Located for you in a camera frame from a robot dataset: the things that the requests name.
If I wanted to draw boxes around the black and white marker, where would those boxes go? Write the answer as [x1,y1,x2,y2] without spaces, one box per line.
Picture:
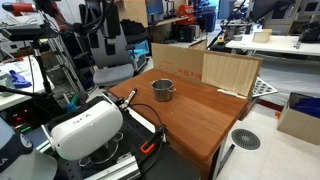
[120,87,138,110]

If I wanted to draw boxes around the small steel pot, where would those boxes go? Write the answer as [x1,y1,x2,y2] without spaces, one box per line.
[151,78,177,103]

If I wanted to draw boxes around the teal screen instrument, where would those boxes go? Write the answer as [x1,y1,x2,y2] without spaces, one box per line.
[130,39,151,73]

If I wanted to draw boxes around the black perforated breadboard plate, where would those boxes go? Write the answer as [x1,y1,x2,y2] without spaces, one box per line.
[49,109,168,180]

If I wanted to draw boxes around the grey office chair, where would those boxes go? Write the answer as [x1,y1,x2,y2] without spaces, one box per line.
[84,0,149,88]

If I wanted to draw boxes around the short aluminium extrusion piece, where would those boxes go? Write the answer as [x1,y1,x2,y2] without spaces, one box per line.
[101,93,118,107]

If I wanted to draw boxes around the black mounting platform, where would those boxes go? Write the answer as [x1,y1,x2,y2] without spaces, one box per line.
[43,94,203,180]

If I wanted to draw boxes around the red machine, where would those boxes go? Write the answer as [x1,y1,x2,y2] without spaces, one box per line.
[175,3,198,26]

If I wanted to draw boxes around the blue and green pens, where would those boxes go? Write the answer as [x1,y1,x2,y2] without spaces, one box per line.
[63,94,81,113]

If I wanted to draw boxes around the black table leg bar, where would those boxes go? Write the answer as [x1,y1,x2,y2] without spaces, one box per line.
[218,143,236,175]

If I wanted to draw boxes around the round floor drain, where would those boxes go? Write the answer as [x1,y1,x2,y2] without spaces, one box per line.
[231,128,262,151]

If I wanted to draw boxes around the perforated metal sheet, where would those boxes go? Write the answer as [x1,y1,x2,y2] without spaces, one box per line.
[251,76,279,99]

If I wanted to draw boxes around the small wooden box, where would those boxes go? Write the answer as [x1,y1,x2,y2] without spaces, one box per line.
[252,28,273,44]

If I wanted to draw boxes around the white work table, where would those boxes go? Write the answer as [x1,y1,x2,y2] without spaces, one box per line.
[225,33,320,58]

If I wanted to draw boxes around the cardboard storage box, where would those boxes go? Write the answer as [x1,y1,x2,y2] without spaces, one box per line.
[276,91,320,146]

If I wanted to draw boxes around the blue cloth glove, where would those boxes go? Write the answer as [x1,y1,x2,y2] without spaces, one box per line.
[8,69,33,90]

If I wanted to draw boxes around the white side table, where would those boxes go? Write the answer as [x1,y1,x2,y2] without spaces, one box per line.
[0,54,56,112]

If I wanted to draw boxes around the blue fabric bundle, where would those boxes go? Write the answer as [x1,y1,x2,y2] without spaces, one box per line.
[291,97,320,119]

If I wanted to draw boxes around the black and grey cap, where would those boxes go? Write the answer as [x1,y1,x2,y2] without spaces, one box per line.
[0,116,58,180]

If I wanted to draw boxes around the black equipment on table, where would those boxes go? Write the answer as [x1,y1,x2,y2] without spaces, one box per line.
[297,21,320,45]

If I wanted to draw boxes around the metal wire headset stand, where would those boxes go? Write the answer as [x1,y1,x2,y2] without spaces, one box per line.
[78,131,125,166]

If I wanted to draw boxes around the long aluminium extrusion rail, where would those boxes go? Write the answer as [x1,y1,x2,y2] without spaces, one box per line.
[83,153,142,180]

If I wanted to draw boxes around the black cable bundle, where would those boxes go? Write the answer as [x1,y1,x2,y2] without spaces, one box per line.
[66,0,121,37]

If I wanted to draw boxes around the black camera tripod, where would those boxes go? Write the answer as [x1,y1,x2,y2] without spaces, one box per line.
[0,38,68,113]

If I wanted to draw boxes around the black bar camera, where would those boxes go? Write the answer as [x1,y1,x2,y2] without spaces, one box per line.
[1,23,60,42]

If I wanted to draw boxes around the red handle bar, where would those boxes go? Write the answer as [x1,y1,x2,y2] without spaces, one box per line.
[1,1,38,15]

